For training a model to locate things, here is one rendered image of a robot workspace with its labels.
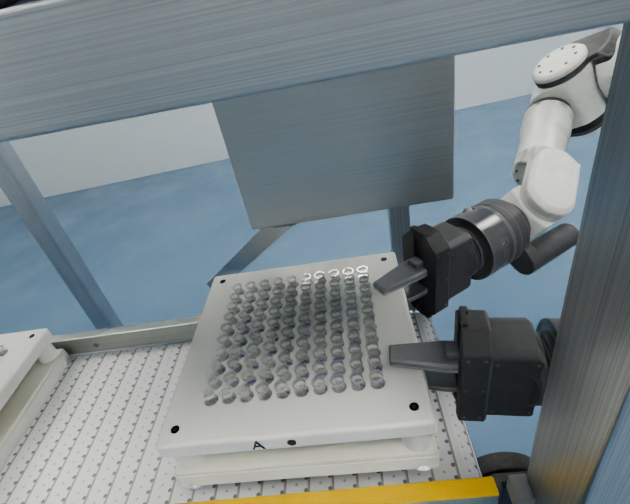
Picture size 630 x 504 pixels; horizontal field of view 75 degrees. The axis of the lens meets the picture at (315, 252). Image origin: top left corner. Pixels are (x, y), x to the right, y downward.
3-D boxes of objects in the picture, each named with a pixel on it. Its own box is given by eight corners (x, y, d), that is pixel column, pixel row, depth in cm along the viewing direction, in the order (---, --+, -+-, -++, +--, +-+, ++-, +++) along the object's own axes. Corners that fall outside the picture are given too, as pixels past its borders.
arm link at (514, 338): (468, 365, 31) (651, 367, 28) (453, 282, 39) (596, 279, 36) (461, 455, 38) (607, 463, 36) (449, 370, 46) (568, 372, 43)
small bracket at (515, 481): (521, 481, 35) (523, 469, 34) (533, 510, 33) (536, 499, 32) (504, 482, 35) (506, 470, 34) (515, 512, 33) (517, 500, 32)
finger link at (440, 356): (389, 345, 41) (455, 345, 39) (389, 371, 38) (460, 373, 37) (388, 333, 40) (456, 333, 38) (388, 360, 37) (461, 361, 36)
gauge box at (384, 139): (431, 160, 52) (427, -29, 41) (454, 199, 43) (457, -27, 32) (262, 188, 54) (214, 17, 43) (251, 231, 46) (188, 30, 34)
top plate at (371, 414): (161, 460, 37) (152, 448, 36) (218, 286, 57) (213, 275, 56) (438, 436, 34) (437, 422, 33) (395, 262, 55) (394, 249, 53)
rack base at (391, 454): (181, 487, 40) (172, 474, 39) (229, 313, 60) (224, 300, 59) (439, 467, 37) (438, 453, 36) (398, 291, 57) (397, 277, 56)
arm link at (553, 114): (500, 148, 63) (521, 73, 72) (529, 193, 67) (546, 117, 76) (578, 122, 54) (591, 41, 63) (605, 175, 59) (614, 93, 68)
